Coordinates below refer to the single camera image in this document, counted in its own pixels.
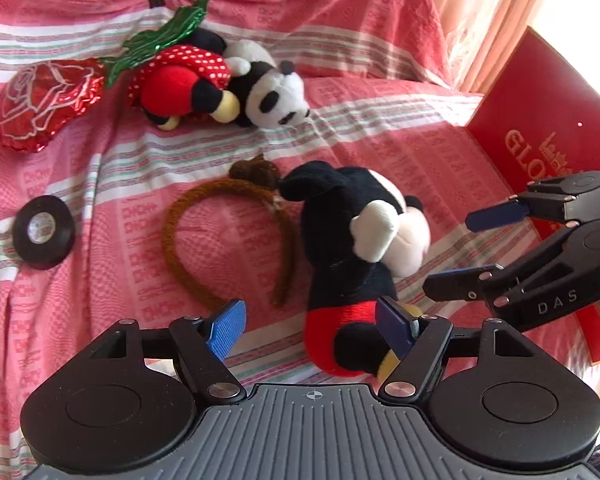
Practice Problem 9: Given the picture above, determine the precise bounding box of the brown fuzzy headband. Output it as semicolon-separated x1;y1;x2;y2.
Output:
160;154;298;312

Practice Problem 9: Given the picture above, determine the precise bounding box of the red rose foil balloon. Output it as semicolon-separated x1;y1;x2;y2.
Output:
0;0;210;153

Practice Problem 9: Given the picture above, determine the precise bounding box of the red cardboard storage box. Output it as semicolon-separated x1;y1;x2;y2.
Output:
464;27;600;366

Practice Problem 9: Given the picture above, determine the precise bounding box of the mickey mouse plush toy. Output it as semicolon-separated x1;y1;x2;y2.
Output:
278;160;431;378

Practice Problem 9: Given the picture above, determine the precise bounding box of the black tape roll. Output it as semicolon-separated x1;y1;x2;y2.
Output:
12;195;76;270

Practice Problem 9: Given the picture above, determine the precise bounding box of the beige floral curtain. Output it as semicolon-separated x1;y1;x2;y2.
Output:
434;0;542;93

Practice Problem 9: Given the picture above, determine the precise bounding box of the pink patterned bed sheet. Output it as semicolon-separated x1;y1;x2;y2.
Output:
0;0;600;480

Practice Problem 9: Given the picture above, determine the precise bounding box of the minnie mouse plush toy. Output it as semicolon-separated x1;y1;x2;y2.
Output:
128;28;311;131

